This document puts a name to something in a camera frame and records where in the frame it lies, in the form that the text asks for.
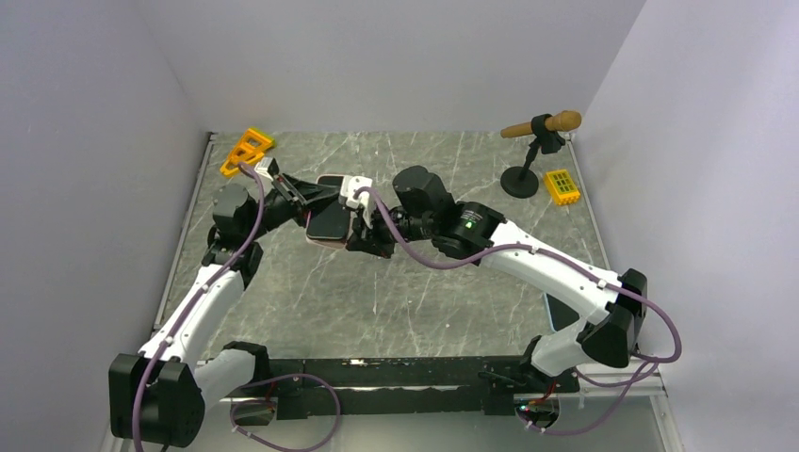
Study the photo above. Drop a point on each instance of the yellow grid toy block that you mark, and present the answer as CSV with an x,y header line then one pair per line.
x,y
561,187

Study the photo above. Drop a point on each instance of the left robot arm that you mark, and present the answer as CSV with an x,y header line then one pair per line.
x,y
160,394

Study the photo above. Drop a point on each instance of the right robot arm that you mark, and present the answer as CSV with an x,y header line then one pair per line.
x,y
443,234

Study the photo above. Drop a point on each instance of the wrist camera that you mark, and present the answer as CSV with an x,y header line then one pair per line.
x,y
353,193
267,168

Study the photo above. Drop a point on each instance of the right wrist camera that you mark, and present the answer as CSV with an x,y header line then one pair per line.
x,y
353,193

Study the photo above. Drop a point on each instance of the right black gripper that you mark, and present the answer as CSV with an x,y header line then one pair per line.
x,y
367,238

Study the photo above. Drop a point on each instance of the black phone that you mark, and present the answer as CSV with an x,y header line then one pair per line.
x,y
331,215

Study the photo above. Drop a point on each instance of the gold microphone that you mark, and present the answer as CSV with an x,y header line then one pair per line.
x,y
565,121

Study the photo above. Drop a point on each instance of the pink phone case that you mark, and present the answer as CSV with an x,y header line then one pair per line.
x,y
329,212

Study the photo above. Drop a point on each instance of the black microphone stand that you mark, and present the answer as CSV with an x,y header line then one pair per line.
x,y
519,181

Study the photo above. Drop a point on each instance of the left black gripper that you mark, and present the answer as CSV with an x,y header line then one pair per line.
x,y
310,197

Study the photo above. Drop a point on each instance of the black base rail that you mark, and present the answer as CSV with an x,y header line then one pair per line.
x,y
487,384

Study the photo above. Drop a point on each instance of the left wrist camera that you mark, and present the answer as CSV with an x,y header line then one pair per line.
x,y
267,168

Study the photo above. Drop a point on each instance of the orange triangular toy block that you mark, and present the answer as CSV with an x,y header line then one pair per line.
x,y
252,146

